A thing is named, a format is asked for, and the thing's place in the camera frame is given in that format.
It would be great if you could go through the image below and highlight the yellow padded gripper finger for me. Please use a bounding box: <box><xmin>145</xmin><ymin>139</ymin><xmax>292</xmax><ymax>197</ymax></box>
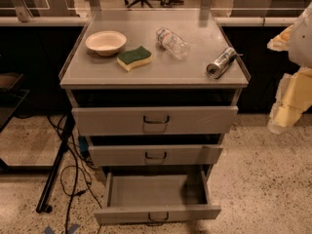
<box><xmin>267</xmin><ymin>25</ymin><xmax>293</xmax><ymax>52</ymax></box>
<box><xmin>267</xmin><ymin>67</ymin><xmax>312</xmax><ymax>135</ymax></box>

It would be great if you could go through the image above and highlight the grey bottom drawer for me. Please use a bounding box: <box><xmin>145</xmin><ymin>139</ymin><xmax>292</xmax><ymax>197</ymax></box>
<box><xmin>95</xmin><ymin>167</ymin><xmax>220</xmax><ymax>225</ymax></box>

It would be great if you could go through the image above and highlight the grey drawer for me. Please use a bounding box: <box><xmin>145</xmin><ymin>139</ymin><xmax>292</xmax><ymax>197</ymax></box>
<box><xmin>89</xmin><ymin>135</ymin><xmax>222</xmax><ymax>166</ymax></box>
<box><xmin>72</xmin><ymin>106</ymin><xmax>238</xmax><ymax>136</ymax></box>
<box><xmin>95</xmin><ymin>167</ymin><xmax>220</xmax><ymax>225</ymax></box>

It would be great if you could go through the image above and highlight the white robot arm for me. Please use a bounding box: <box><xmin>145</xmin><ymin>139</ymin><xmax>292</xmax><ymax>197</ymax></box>
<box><xmin>267</xmin><ymin>4</ymin><xmax>312</xmax><ymax>135</ymax></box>

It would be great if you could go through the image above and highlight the grey top drawer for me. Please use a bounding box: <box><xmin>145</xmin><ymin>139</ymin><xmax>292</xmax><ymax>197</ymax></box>
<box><xmin>72</xmin><ymin>106</ymin><xmax>238</xmax><ymax>136</ymax></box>

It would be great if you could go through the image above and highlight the grey drawer cabinet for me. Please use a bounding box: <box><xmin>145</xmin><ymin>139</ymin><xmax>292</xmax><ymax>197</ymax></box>
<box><xmin>60</xmin><ymin>10</ymin><xmax>249</xmax><ymax>179</ymax></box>

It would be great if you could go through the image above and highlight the grey middle drawer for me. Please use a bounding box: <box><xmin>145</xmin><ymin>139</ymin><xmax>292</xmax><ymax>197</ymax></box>
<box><xmin>89</xmin><ymin>135</ymin><xmax>222</xmax><ymax>166</ymax></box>

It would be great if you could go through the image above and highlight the silver metal can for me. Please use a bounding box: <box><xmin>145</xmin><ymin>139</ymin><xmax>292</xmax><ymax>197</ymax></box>
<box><xmin>206</xmin><ymin>47</ymin><xmax>237</xmax><ymax>79</ymax></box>

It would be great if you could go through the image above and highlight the clear plastic water bottle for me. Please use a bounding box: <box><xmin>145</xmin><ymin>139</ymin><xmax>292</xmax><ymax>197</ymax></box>
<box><xmin>156</xmin><ymin>27</ymin><xmax>190</xmax><ymax>60</ymax></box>

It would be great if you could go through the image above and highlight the green yellow sponge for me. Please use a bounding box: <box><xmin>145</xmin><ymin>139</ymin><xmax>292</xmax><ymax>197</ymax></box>
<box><xmin>117</xmin><ymin>46</ymin><xmax>152</xmax><ymax>71</ymax></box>

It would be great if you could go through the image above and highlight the white paper bowl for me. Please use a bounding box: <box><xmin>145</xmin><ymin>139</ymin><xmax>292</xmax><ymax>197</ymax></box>
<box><xmin>85</xmin><ymin>31</ymin><xmax>127</xmax><ymax>57</ymax></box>

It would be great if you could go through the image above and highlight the dark side table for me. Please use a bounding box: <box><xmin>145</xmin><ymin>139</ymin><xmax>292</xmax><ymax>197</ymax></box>
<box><xmin>0</xmin><ymin>72</ymin><xmax>30</xmax><ymax>174</ymax></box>

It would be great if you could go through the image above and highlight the black tripod leg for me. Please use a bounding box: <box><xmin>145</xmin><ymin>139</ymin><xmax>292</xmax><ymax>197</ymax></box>
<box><xmin>36</xmin><ymin>114</ymin><xmax>75</xmax><ymax>214</ymax></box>

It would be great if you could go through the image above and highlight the black floor cable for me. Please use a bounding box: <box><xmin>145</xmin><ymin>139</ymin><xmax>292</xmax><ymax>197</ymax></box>
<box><xmin>46</xmin><ymin>114</ymin><xmax>104</xmax><ymax>234</ymax></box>

